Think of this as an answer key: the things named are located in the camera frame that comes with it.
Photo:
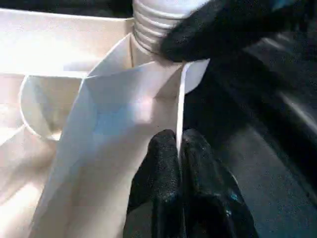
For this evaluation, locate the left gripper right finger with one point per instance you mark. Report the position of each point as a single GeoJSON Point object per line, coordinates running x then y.
{"type": "Point", "coordinates": [213, 198]}

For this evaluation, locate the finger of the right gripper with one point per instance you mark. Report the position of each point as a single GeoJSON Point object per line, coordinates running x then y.
{"type": "Point", "coordinates": [218, 29]}

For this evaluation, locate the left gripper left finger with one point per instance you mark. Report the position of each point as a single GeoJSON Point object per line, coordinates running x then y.
{"type": "Point", "coordinates": [158, 193]}

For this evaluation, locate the white plastic table leg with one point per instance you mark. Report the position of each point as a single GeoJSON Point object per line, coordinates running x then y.
{"type": "Point", "coordinates": [151, 20]}

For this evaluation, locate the black mat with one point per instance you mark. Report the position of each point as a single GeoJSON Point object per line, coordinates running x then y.
{"type": "Point", "coordinates": [257, 173]}

